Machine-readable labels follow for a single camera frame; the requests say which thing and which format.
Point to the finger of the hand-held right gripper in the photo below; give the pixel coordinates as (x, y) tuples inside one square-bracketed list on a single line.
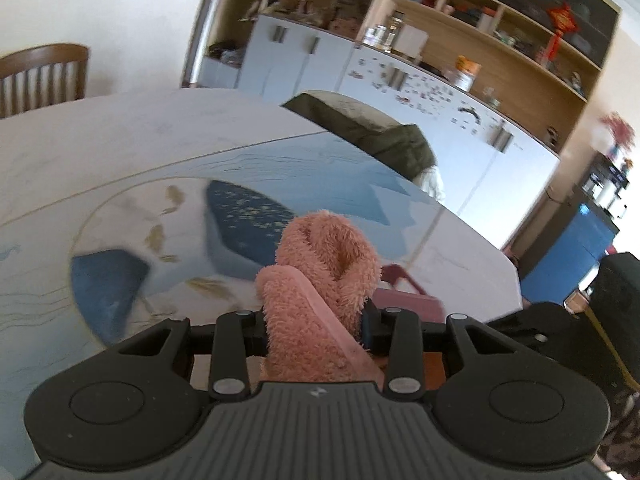
[(540, 325)]

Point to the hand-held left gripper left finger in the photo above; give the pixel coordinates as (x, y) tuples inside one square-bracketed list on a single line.
[(250, 332)]

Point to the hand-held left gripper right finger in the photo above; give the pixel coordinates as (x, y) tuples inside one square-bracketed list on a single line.
[(367, 330)]

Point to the pink fluffy sock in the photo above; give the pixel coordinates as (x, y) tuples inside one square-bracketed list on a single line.
[(320, 305)]

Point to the blue cabinet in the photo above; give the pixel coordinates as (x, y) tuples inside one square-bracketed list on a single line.
[(570, 255)]

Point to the black appliance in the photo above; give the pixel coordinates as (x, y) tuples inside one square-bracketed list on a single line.
[(605, 185)]

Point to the red flowers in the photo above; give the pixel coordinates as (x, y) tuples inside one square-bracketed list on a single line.
[(619, 132)]

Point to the orange and white tin can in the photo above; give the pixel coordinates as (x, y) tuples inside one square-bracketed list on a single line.
[(466, 74)]

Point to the red knot decoration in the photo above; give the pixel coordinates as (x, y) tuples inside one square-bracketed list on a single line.
[(560, 27)]

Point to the glass jar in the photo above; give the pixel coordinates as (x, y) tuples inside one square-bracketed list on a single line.
[(395, 27)]

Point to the wooden chair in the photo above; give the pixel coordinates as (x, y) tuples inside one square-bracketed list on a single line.
[(40, 80)]

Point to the white and wood wall cabinet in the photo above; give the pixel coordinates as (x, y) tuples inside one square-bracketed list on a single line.
[(400, 70)]

